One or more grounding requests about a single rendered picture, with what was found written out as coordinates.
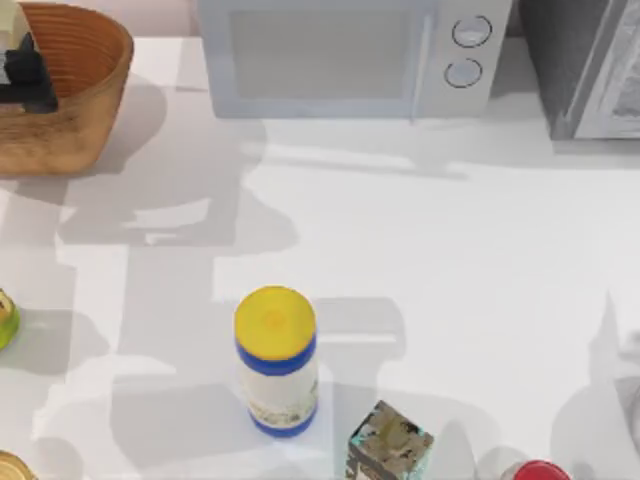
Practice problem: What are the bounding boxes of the round microwave knob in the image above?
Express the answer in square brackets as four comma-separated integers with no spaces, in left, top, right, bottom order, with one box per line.
[443,57,484,90]
[451,14,494,50]

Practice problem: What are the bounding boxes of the pale microwave oven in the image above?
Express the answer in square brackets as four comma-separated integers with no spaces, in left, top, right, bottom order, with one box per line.
[194,0,514,124]

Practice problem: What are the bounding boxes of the yellow-capped blue white bottle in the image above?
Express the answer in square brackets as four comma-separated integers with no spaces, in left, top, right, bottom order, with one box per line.
[233,285,320,439]

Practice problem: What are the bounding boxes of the microwave oven door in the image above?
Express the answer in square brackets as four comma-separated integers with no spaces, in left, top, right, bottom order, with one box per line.
[197,0,434,121]

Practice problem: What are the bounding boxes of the microwave door handle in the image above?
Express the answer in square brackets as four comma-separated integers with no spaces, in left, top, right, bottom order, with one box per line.
[410,13,434,124]

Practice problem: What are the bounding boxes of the red-lidded container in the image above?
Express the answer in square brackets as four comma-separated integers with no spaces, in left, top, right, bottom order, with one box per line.
[499,459,572,480]

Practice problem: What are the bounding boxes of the brown wooden basket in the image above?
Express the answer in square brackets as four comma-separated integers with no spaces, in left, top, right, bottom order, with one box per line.
[0,2,135,177]

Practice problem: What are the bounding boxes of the teal and grey carton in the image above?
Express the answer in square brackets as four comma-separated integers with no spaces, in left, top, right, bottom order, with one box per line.
[345,399,435,480]

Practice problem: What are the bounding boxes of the green and yellow object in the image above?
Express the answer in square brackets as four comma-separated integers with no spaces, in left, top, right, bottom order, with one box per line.
[0,288,22,351]

